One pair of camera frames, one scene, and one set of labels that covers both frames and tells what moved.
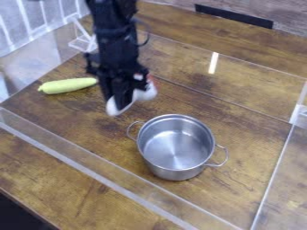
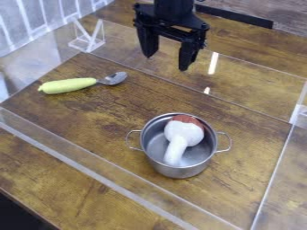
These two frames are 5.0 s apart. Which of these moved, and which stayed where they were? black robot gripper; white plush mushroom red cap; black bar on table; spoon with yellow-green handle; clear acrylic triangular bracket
Moved: black robot gripper; white plush mushroom red cap
Stayed: clear acrylic triangular bracket; black bar on table; spoon with yellow-green handle
